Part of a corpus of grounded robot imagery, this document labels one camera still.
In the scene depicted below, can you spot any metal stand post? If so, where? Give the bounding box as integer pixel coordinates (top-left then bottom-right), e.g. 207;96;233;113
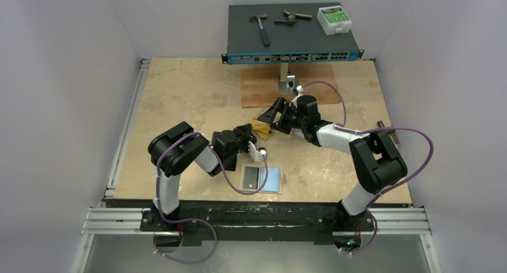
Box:
277;62;300;94

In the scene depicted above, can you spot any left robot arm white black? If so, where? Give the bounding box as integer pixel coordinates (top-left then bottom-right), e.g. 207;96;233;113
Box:
148;122;267;231

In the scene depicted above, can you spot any metal clamp tool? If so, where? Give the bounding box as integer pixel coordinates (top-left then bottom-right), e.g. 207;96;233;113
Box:
274;9;313;26

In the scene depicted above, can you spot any aluminium frame rail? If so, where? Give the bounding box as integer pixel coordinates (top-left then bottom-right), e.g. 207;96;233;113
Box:
71;58;443;272

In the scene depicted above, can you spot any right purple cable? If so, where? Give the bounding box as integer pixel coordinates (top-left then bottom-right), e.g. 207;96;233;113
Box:
299;81;435;255

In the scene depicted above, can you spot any dark metal crank handle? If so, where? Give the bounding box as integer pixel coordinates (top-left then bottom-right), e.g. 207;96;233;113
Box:
377;120;399;145

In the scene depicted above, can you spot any hammer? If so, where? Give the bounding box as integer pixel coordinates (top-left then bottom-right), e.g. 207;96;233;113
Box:
249;14;270;47

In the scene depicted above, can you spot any wooden board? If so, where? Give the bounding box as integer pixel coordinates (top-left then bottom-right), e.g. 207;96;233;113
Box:
240;65;341;108

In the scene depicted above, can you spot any blue network switch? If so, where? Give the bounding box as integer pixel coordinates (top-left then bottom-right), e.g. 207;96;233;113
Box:
221;2;364;65

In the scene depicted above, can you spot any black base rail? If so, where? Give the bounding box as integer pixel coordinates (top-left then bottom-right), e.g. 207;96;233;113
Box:
94;199;429;246

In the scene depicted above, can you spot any single black VIP card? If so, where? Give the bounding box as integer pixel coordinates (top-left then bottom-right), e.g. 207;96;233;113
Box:
242;165;260;190

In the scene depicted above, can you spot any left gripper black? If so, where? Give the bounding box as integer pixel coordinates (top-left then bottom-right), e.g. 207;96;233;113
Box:
224;122;256;161

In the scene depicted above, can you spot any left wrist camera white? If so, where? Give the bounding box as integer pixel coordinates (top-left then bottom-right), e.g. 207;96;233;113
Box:
248;141;267;162

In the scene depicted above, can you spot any white green box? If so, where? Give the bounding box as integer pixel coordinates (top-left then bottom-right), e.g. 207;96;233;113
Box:
317;5;352;36

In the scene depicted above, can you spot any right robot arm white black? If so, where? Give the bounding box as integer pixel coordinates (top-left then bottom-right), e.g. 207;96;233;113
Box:
258;95;408;229

